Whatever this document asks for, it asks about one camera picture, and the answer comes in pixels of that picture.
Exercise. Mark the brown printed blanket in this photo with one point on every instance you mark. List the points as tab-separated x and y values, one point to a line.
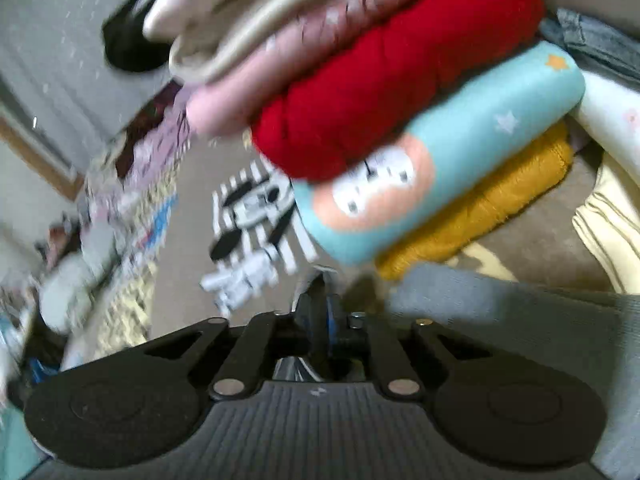
200	175

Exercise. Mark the pale green garment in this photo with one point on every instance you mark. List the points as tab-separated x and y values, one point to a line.
65	290

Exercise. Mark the beige folded garment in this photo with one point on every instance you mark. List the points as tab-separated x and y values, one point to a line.
210	55

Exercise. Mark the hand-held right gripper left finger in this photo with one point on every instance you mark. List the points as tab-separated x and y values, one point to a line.
312	325

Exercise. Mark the grey knit garment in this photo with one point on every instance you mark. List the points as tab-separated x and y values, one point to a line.
500	305

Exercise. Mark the white folded garment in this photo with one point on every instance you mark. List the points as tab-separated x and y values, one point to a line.
190	0

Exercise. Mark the red knit sweater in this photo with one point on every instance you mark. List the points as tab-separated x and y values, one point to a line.
375	75

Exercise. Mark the stack of folded coloured clothes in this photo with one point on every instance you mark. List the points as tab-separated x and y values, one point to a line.
480	210

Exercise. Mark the cream garment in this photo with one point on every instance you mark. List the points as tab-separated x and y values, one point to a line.
610	225

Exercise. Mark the black cloth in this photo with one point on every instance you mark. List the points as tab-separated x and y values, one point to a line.
130	45

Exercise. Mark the purple printed garment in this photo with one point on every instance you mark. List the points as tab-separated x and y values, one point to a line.
160	135

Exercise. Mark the wooden frame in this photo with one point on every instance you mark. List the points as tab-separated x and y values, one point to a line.
45	165

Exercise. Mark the white printed garment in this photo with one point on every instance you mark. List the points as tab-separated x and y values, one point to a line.
610	115

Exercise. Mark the light blue printed garment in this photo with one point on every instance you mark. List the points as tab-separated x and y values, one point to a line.
475	125

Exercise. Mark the blue denim garment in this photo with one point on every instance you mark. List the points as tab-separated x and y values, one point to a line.
600	45

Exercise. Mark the pink folded garment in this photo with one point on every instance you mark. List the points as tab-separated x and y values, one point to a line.
235	95

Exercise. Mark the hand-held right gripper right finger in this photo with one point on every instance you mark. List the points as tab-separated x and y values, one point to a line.
334	327

